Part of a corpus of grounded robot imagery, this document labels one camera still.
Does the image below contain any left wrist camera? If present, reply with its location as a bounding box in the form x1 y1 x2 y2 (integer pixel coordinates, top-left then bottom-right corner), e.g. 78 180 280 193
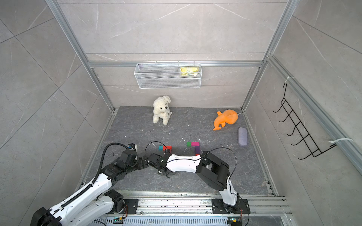
120 143 138 167

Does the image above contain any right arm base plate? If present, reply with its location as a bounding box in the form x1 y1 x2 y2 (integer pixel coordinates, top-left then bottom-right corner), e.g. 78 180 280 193
211 196 251 214

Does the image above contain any white plush dog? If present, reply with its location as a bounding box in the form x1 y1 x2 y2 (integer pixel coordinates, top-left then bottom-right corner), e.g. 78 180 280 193
153 96 172 126

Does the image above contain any white wire mesh basket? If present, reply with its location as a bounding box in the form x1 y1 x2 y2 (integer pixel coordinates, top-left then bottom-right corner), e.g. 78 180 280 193
134 62 202 89

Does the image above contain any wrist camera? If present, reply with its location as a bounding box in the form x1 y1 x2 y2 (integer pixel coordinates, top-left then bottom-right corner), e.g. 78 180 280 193
148 153 172 168
120 143 138 167

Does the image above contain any long magenta block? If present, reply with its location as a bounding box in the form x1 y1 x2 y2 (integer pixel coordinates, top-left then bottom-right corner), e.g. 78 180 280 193
191 142 200 147

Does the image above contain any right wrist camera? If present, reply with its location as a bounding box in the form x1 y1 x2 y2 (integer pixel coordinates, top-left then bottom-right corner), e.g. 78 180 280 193
148 153 172 168

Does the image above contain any orange toy watering can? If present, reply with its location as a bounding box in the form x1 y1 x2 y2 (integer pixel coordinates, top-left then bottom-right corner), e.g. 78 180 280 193
213 109 239 131

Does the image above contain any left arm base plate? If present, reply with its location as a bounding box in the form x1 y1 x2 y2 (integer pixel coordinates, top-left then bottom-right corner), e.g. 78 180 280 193
108 199 139 215

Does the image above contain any black wire hook rack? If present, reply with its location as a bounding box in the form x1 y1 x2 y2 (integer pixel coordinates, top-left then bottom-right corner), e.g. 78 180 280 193
273 83 337 160

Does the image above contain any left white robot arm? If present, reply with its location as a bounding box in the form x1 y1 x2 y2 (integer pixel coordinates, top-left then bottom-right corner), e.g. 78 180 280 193
30 143 147 226

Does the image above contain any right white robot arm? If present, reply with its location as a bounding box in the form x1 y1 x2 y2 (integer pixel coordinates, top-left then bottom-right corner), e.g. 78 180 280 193
148 151 238 206

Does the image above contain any purple glasses case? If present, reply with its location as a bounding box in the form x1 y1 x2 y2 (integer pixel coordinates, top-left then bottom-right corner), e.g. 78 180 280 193
238 127 248 147

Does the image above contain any aluminium mounting rail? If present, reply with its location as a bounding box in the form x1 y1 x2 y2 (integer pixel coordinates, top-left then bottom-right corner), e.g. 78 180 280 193
124 191 292 217

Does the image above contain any yellow packet in basket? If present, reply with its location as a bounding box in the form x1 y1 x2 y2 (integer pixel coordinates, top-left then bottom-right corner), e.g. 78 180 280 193
178 66 200 77

